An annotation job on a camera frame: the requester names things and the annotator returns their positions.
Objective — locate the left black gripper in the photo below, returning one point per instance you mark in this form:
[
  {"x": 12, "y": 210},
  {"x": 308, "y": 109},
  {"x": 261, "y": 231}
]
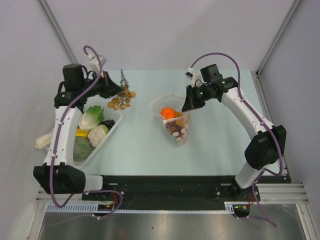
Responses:
[{"x": 110, "y": 88}]

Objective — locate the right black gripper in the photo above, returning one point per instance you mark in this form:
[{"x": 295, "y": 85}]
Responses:
[{"x": 191, "y": 102}]

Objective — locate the brown longan bunch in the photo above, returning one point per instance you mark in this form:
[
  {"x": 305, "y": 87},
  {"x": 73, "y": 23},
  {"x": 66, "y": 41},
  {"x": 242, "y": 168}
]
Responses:
[{"x": 122, "y": 100}]

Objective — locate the orange carrot pieces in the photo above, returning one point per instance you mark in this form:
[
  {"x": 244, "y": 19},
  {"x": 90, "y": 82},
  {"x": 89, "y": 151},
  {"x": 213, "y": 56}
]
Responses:
[{"x": 179, "y": 119}]

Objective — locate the polka dot zip bag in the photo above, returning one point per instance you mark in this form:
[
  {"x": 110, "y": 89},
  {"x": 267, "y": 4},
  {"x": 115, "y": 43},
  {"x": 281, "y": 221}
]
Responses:
[{"x": 175, "y": 101}]

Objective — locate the orange tangerine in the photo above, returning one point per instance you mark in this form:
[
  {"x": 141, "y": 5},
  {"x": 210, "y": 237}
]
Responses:
[{"x": 168, "y": 113}]

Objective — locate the red watermelon slice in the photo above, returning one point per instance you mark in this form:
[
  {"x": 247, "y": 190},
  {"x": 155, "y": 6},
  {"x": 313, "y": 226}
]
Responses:
[{"x": 178, "y": 132}]

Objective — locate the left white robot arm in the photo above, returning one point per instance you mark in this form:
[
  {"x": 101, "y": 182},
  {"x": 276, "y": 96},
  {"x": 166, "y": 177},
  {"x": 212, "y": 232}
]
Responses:
[{"x": 57, "y": 174}]

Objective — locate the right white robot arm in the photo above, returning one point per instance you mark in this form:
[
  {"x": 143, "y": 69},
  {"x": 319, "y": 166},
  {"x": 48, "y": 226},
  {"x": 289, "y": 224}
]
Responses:
[{"x": 267, "y": 141}]

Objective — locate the white plastic food tray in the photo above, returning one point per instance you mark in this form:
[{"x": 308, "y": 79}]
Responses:
[{"x": 102, "y": 140}]

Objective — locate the white green bok choy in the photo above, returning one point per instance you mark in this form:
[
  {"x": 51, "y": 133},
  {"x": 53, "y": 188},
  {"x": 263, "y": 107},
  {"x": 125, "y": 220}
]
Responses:
[{"x": 91, "y": 118}]

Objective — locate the dark grape bunch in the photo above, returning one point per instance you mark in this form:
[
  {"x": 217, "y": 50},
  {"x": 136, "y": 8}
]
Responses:
[{"x": 108, "y": 123}]

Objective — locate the white cauliflower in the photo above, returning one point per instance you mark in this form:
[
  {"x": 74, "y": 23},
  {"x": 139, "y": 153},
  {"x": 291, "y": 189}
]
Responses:
[{"x": 97, "y": 134}]

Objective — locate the yellow pepper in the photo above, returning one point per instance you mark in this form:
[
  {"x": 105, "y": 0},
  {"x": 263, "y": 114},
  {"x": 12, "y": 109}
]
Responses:
[{"x": 81, "y": 133}]

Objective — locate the green broccoli head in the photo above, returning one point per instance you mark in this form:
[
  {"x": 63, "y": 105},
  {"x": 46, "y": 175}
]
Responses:
[{"x": 82, "y": 149}]

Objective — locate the white daikon radish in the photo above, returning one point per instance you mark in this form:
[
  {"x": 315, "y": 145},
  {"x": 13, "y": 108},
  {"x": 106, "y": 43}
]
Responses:
[{"x": 44, "y": 141}]

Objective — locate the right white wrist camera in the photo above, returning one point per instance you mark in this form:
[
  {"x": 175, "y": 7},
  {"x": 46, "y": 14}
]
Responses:
[{"x": 195, "y": 77}]

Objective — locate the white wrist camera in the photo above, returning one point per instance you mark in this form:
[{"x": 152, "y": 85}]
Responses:
[
  {"x": 94, "y": 63},
  {"x": 195, "y": 77}
]

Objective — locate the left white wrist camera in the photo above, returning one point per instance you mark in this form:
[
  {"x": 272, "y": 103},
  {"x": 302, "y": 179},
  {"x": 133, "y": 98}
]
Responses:
[{"x": 94, "y": 63}]

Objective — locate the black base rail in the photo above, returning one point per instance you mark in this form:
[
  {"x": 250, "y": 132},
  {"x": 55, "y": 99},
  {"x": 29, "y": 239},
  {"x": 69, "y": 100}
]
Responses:
[{"x": 177, "y": 191}]

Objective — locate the white slotted cable duct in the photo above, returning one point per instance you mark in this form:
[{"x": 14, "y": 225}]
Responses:
[{"x": 104, "y": 208}]

